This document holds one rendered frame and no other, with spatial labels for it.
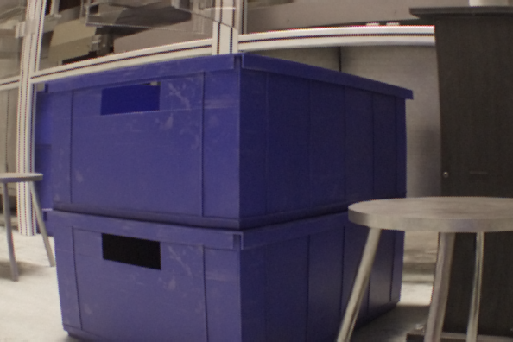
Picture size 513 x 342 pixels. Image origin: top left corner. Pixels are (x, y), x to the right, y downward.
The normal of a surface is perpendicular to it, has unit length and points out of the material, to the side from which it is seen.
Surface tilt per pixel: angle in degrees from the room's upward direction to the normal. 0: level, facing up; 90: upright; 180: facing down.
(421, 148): 90
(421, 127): 90
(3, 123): 90
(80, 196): 90
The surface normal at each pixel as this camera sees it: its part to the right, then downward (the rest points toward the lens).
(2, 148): -0.53, 0.04
